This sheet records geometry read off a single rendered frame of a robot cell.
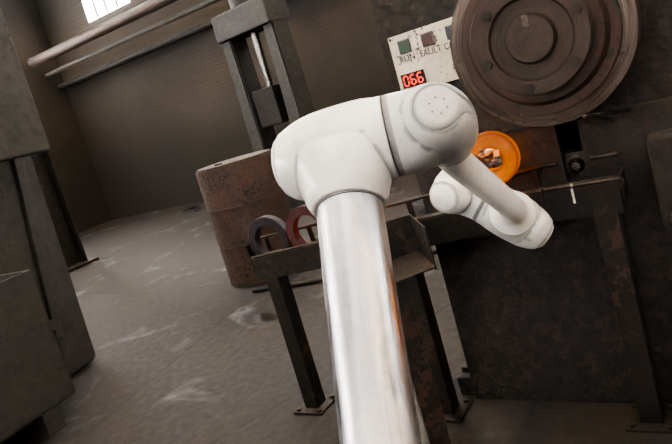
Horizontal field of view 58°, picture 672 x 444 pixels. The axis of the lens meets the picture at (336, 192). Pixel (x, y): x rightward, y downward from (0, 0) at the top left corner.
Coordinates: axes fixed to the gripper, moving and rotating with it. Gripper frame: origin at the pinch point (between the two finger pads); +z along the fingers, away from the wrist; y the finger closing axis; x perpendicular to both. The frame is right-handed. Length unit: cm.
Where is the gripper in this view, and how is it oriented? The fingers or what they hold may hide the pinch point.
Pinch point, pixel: (490, 152)
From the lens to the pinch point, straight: 180.8
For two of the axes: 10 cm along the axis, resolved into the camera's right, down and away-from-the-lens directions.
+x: -3.0, -9.4, -1.8
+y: 8.3, -1.6, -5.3
